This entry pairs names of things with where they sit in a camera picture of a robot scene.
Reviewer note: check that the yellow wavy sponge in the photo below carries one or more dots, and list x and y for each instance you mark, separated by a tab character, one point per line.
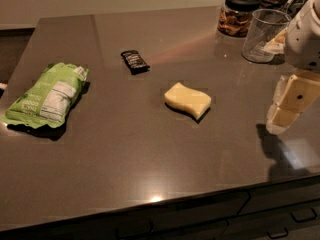
188	100

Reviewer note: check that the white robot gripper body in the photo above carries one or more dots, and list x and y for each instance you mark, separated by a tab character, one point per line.
304	44

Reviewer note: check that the green rice chip bag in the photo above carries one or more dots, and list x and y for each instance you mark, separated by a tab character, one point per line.
49	100

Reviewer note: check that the clear plastic measuring cup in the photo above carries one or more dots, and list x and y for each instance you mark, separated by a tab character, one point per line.
264	26

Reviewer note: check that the dark drawer front with handles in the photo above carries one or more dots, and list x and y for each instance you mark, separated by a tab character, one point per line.
264	212

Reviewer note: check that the black snack bar wrapper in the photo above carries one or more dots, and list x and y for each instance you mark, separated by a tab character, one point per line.
134	62

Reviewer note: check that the glass jar with black lid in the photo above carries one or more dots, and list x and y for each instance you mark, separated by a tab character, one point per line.
235	17

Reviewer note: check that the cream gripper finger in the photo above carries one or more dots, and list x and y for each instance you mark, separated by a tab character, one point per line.
302	89
276	117

